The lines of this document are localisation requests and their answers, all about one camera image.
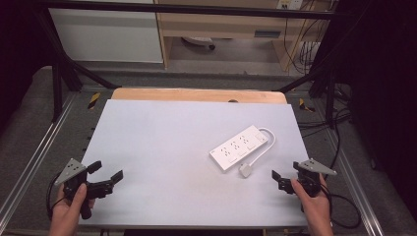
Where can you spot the wooden table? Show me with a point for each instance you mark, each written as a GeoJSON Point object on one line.
{"type": "Point", "coordinates": [183, 95]}

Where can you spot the white power strip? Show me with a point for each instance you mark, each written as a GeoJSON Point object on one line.
{"type": "Point", "coordinates": [237, 147]}

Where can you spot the office chair base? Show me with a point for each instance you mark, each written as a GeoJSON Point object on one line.
{"type": "Point", "coordinates": [200, 41]}

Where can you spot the black metal crossbar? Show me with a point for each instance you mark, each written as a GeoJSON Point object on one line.
{"type": "Point", "coordinates": [183, 9]}

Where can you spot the white cabinet panel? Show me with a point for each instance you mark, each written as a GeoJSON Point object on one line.
{"type": "Point", "coordinates": [105, 36]}

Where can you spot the person's left hand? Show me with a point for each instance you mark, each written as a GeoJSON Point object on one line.
{"type": "Point", "coordinates": [67, 213]}

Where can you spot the white table cover sheet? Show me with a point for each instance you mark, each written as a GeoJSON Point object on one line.
{"type": "Point", "coordinates": [164, 157]}

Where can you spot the person's right hand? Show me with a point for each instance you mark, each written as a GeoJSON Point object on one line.
{"type": "Point", "coordinates": [313, 209]}

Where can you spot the black metal frame stand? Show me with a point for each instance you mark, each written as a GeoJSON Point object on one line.
{"type": "Point", "coordinates": [324, 82]}
{"type": "Point", "coordinates": [59, 75]}

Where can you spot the aluminium floor rail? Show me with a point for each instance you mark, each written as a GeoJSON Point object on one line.
{"type": "Point", "coordinates": [355, 190]}
{"type": "Point", "coordinates": [36, 154]}

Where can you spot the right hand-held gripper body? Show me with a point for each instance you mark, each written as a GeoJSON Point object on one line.
{"type": "Point", "coordinates": [311, 178]}

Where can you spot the white wall socket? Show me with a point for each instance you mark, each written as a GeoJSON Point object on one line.
{"type": "Point", "coordinates": [289, 4]}

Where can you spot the light wooden desk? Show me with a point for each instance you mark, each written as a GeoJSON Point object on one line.
{"type": "Point", "coordinates": [229, 23]}

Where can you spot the white power plug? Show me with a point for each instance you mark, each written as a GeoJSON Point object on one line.
{"type": "Point", "coordinates": [245, 170]}

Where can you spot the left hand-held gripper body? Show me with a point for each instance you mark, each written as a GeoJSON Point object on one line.
{"type": "Point", "coordinates": [74, 177]}

